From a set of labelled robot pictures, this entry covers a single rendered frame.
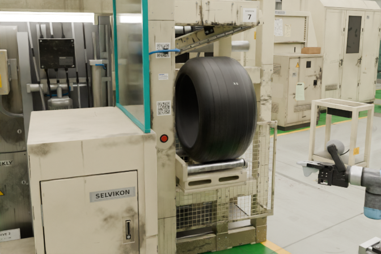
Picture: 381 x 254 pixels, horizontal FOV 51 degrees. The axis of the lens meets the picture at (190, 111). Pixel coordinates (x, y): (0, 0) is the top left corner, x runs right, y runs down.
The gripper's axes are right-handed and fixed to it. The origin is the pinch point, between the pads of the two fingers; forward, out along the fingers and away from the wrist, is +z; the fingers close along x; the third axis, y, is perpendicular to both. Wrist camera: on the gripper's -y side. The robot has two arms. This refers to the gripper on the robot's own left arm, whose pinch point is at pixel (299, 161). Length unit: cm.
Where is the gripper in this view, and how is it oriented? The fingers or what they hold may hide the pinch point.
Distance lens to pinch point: 175.2
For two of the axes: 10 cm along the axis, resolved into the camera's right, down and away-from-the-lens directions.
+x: 4.8, -0.3, 8.7
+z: -8.7, -0.9, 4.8
